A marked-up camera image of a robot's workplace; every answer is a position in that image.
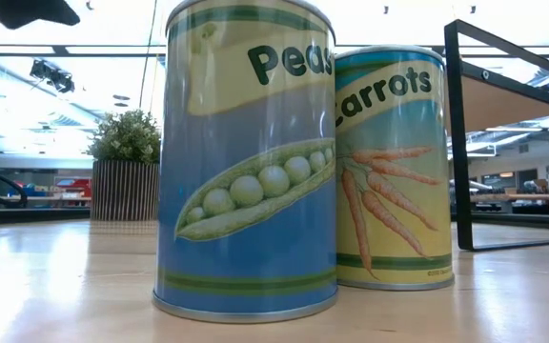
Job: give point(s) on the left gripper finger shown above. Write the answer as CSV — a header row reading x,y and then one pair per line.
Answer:
x,y
31,12

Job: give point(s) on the background wooden table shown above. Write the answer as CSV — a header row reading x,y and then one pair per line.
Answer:
x,y
508,196

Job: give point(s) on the black ceiling-mounted device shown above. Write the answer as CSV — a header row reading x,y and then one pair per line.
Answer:
x,y
53,76

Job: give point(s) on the black frame wooden shelf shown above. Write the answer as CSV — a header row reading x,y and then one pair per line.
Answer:
x,y
494,102

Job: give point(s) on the peas can blue label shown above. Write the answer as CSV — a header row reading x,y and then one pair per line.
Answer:
x,y
246,238

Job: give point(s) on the carrots can yellow blue label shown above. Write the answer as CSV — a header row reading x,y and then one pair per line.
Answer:
x,y
398,228

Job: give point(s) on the potted plant ribbed pot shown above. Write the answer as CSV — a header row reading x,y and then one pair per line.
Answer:
x,y
124,190

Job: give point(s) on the red background box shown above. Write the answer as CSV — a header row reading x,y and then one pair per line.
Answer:
x,y
81,186

